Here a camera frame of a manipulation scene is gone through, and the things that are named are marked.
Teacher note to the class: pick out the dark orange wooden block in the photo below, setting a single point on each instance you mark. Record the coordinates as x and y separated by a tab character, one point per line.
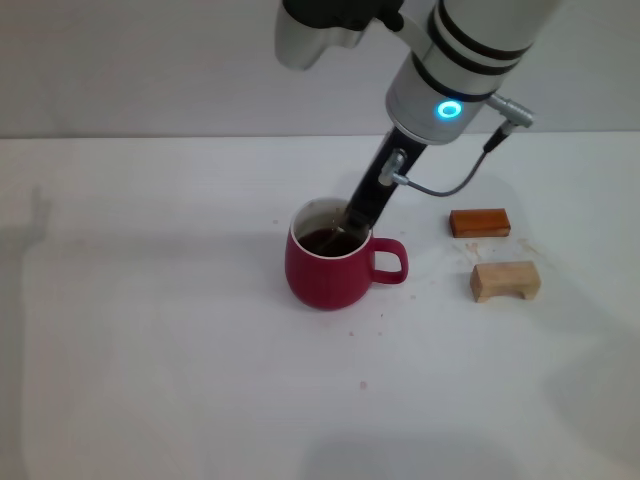
480	223

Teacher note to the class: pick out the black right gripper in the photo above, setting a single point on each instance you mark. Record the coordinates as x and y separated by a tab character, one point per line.
377	195

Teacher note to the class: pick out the red ceramic mug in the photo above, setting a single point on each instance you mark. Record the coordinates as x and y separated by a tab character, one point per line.
325	282

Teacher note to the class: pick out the light wooden arch block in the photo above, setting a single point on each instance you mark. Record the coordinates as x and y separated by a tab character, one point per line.
500	280

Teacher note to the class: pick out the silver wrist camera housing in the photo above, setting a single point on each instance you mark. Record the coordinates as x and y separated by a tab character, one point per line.
310	35

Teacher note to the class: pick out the dark coffee liquid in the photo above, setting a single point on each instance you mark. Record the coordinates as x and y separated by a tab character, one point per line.
345	245

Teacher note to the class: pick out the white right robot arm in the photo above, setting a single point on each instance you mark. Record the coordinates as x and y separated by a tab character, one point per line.
465	55

